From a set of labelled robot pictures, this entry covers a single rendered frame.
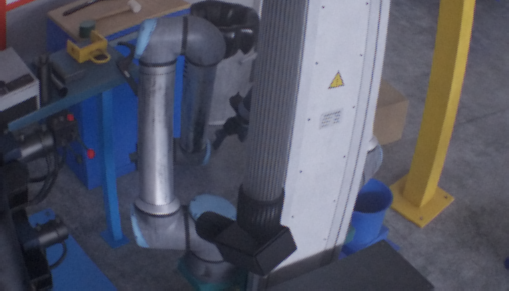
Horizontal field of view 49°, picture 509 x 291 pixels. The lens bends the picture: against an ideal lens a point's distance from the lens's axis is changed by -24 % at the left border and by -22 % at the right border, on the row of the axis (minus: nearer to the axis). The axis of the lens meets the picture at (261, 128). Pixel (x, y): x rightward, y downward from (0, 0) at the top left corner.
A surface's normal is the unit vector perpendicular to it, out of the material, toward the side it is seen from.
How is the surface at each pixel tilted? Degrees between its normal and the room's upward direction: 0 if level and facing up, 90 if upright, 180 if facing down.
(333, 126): 90
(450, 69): 90
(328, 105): 90
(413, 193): 90
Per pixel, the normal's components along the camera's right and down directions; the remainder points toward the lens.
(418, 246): 0.10, -0.83
